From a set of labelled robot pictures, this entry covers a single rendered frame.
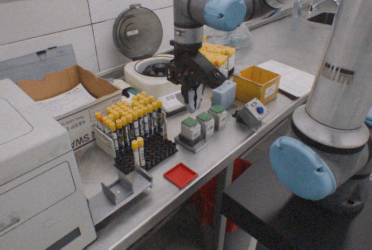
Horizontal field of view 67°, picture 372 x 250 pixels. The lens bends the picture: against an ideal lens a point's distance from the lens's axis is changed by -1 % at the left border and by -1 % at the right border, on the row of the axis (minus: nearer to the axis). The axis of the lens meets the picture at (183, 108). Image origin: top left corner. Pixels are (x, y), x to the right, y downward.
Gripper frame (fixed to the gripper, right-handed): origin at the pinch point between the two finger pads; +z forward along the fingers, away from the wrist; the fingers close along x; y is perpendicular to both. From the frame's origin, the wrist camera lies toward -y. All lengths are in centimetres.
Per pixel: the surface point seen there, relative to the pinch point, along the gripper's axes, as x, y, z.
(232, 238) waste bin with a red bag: -21, -7, 77
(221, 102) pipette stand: -17.7, 2.5, 6.1
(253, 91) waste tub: -32.4, -1.5, 6.5
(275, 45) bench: -101, 22, 13
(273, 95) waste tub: -41.7, -5.7, 10.4
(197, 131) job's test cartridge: -0.4, -1.1, 7.3
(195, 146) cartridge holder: 1.7, -2.0, 11.3
